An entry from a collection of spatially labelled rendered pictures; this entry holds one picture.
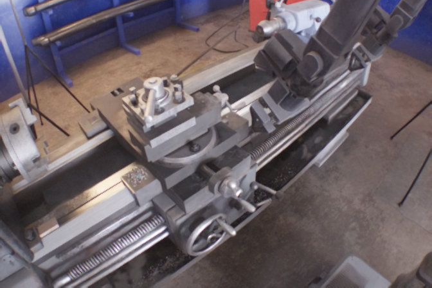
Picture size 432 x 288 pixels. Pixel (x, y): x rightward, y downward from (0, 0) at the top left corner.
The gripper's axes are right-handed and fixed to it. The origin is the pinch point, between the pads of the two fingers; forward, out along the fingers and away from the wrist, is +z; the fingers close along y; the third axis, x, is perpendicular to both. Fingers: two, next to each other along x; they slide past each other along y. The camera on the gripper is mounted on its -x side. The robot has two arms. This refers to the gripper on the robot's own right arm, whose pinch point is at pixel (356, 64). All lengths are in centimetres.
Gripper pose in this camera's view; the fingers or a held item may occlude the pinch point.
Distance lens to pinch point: 104.3
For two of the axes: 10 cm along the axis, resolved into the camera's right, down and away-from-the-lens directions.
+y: -7.8, 4.2, -4.6
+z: -2.8, 4.3, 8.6
